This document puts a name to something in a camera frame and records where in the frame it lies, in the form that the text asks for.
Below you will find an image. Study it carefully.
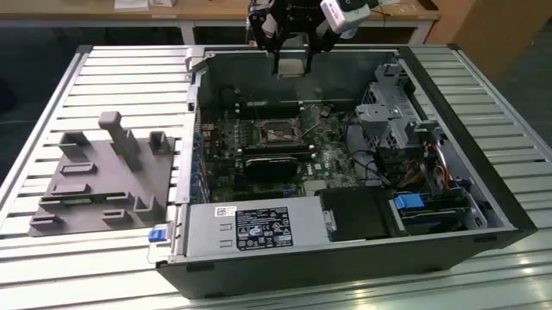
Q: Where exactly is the green motherboard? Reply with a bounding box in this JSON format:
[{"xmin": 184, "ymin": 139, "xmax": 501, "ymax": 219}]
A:
[{"xmin": 195, "ymin": 98, "xmax": 361, "ymax": 203}]

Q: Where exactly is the silver chipset heatsink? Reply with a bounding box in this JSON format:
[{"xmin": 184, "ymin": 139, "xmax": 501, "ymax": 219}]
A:
[{"xmin": 303, "ymin": 180, "xmax": 327, "ymax": 195}]

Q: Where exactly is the long wooden desk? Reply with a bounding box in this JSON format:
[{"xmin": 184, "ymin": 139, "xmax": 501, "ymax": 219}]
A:
[{"xmin": 0, "ymin": 0, "xmax": 441, "ymax": 46}]

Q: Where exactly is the grey plastic parts rack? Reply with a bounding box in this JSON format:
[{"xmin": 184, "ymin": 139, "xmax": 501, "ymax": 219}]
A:
[{"xmin": 26, "ymin": 110, "xmax": 179, "ymax": 239}]

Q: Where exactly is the black open PC case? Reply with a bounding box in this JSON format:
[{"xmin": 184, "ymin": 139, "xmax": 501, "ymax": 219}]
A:
[{"xmin": 145, "ymin": 43, "xmax": 538, "ymax": 300}]

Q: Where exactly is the grey metal drive cage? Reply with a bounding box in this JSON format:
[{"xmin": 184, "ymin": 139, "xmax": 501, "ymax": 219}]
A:
[{"xmin": 354, "ymin": 63, "xmax": 434, "ymax": 150}]

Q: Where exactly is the silver power supply unit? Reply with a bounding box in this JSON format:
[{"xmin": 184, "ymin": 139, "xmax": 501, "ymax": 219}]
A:
[{"xmin": 171, "ymin": 195, "xmax": 334, "ymax": 261}]

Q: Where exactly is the black expansion slot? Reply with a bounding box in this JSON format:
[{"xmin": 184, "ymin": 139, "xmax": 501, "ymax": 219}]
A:
[{"xmin": 244, "ymin": 145, "xmax": 312, "ymax": 156}]

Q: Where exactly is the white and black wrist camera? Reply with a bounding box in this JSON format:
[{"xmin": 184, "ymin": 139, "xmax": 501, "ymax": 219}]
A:
[{"xmin": 320, "ymin": 0, "xmax": 371, "ymax": 34}]

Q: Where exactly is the black internal cable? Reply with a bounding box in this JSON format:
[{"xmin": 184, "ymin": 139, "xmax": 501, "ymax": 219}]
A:
[{"xmin": 347, "ymin": 149, "xmax": 394, "ymax": 189}]

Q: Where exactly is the wooden cabinet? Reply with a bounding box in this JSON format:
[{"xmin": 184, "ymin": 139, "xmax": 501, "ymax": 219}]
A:
[{"xmin": 423, "ymin": 0, "xmax": 552, "ymax": 83}]

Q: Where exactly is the hard disk in blue carrier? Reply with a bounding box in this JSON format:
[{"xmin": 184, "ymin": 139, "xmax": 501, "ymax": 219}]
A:
[{"xmin": 390, "ymin": 192, "xmax": 473, "ymax": 236}]

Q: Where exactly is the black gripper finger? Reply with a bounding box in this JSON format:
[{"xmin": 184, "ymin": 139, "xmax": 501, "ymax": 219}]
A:
[
  {"xmin": 304, "ymin": 19, "xmax": 334, "ymax": 75},
  {"xmin": 247, "ymin": 5, "xmax": 288, "ymax": 76}
]

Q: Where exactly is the black graphics card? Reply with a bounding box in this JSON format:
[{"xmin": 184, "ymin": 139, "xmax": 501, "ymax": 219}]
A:
[{"xmin": 242, "ymin": 156, "xmax": 299, "ymax": 182}]

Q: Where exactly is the silver CPU plate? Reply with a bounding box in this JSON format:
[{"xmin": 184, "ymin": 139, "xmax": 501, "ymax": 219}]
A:
[{"xmin": 278, "ymin": 59, "xmax": 308, "ymax": 78}]

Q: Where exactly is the metal socket cover frame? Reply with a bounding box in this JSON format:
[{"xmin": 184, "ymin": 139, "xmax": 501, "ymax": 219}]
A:
[{"xmin": 256, "ymin": 119, "xmax": 274, "ymax": 145}]

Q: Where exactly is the orange yellow wire bundle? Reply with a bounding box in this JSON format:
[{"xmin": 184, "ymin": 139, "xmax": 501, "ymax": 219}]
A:
[{"xmin": 398, "ymin": 163, "xmax": 453, "ymax": 192}]

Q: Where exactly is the CPU socket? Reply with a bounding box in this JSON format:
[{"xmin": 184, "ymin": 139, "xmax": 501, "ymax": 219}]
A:
[{"xmin": 256, "ymin": 119, "xmax": 303, "ymax": 147}]

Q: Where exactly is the black drive bay cover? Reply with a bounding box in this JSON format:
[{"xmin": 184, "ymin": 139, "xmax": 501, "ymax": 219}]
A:
[{"xmin": 315, "ymin": 186, "xmax": 399, "ymax": 243}]

